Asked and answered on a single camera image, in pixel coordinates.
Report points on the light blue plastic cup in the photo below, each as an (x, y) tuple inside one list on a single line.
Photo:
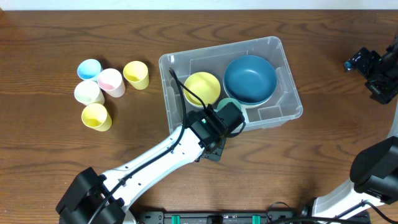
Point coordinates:
[(89, 69)]

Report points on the green plastic cup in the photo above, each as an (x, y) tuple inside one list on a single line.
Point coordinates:
[(225, 101)]

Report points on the pink plastic cup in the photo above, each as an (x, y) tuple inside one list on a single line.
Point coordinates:
[(111, 81)]

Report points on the white small bowl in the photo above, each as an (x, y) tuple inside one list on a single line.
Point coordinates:
[(193, 101)]

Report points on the beige bowl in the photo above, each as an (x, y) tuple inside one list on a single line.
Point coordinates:
[(245, 105)]

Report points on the white plastic cup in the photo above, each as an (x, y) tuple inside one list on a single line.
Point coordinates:
[(88, 92)]

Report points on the clear plastic storage container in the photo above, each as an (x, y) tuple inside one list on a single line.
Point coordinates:
[(283, 106)]

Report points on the yellow small bowl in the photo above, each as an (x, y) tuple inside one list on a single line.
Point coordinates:
[(204, 85)]

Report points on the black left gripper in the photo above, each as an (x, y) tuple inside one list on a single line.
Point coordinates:
[(213, 154)]

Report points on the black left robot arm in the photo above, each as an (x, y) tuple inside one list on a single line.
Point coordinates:
[(106, 198)]

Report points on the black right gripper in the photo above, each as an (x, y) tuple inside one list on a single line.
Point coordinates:
[(364, 64)]

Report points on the dark blue bowl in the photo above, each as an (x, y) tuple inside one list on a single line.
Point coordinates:
[(250, 93), (250, 68)]

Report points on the yellow plastic cup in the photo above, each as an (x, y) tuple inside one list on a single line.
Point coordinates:
[(137, 74), (96, 116)]

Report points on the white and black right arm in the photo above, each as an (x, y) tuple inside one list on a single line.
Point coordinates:
[(373, 175)]

